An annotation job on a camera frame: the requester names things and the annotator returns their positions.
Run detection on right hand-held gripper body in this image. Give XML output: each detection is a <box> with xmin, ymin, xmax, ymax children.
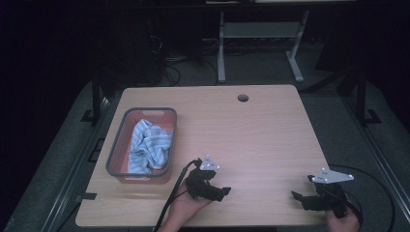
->
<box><xmin>307</xmin><ymin>166</ymin><xmax>355</xmax><ymax>219</ymax></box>

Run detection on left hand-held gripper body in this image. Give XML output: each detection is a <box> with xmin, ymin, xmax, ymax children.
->
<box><xmin>185</xmin><ymin>154</ymin><xmax>221</xmax><ymax>200</ymax></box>

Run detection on person's left hand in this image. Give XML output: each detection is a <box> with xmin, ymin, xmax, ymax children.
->
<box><xmin>165</xmin><ymin>182</ymin><xmax>215</xmax><ymax>232</ymax></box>

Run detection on person's right hand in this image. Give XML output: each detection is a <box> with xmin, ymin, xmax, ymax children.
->
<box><xmin>324</xmin><ymin>206</ymin><xmax>361</xmax><ymax>232</ymax></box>

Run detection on blue striped cloth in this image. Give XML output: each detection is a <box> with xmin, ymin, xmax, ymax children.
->
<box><xmin>128</xmin><ymin>118</ymin><xmax>173</xmax><ymax>175</ymax></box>

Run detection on pink basket with grey rim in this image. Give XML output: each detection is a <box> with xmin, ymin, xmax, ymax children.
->
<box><xmin>104</xmin><ymin>106</ymin><xmax>178</xmax><ymax>185</ymax></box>

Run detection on grey metal stand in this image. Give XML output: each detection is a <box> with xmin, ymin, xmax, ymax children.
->
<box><xmin>217</xmin><ymin>10</ymin><xmax>311</xmax><ymax>84</ymax></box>

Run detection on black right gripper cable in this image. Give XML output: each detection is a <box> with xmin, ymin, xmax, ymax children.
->
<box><xmin>328</xmin><ymin>163</ymin><xmax>396</xmax><ymax>232</ymax></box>

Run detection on floor cables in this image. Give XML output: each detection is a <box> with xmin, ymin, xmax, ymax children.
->
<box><xmin>162</xmin><ymin>38</ymin><xmax>220</xmax><ymax>87</ymax></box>

